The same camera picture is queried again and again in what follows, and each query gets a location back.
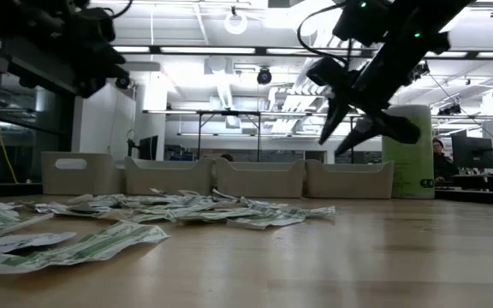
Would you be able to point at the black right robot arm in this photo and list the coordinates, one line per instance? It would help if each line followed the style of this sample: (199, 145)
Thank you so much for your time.
(435, 13)

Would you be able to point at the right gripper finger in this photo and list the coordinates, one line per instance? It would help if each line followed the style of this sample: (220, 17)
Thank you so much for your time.
(362, 134)
(334, 117)

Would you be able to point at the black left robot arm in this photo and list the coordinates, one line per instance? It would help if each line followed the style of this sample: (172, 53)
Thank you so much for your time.
(15, 21)

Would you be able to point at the green disinfectant wipes canister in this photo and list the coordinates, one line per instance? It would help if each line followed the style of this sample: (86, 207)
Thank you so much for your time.
(409, 171)

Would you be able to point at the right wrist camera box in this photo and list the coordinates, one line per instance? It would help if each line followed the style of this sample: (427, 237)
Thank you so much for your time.
(362, 21)

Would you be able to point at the light grey plastic bin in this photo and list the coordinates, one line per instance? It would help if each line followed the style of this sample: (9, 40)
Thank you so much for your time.
(259, 179)
(92, 175)
(347, 179)
(167, 177)

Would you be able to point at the dark office desk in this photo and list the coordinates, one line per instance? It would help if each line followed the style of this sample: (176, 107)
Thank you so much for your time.
(473, 181)

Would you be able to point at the black ceiling camera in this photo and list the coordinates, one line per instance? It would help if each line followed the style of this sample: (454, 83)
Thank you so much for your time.
(264, 76)
(449, 110)
(419, 70)
(123, 83)

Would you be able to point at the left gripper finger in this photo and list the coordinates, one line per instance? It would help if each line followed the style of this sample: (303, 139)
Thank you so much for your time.
(116, 72)
(113, 55)

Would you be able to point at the person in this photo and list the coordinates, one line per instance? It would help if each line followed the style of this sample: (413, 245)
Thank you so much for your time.
(227, 157)
(443, 164)

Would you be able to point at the black bar with light strips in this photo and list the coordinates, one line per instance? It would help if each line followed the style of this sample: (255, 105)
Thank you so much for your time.
(229, 50)

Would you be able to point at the black computer monitor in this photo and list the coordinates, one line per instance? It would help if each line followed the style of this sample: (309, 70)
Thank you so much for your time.
(472, 152)
(150, 147)

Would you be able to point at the black workstation frame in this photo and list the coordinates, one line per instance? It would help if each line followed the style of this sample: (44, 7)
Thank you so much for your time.
(229, 113)

